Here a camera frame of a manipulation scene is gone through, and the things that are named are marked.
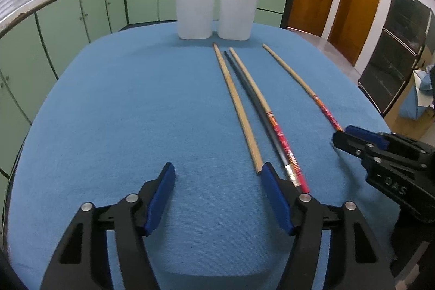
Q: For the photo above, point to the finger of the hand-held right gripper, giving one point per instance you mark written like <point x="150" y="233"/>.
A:
<point x="350" y="144"/>
<point x="368" y="137"/>

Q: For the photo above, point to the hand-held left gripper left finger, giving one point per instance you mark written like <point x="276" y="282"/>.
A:
<point x="159" y="198"/>

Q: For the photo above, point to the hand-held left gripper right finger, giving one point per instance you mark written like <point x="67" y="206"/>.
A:
<point x="277" y="198"/>

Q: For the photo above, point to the dark chopstick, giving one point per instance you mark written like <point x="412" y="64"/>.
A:
<point x="272" y="133"/>

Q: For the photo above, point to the red patterned wooden chopstick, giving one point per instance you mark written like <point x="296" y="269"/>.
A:
<point x="296" y="77"/>
<point x="253" y="82"/>

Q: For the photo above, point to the plain wooden chopstick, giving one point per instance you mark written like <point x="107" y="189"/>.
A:
<point x="234" y="99"/>

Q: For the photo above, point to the white two-compartment utensil holder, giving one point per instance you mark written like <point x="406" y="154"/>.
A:
<point x="193" y="11"/>

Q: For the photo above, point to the cardboard box with blue cloth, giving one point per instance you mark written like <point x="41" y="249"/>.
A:
<point x="413" y="105"/>

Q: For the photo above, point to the dark glass-front cabinet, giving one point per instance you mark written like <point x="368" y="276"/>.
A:
<point x="394" y="48"/>

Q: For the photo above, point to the blue tablecloth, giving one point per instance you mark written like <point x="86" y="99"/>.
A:
<point x="136" y="106"/>

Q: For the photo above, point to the green base kitchen cabinets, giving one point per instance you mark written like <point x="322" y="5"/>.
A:
<point x="98" y="11"/>

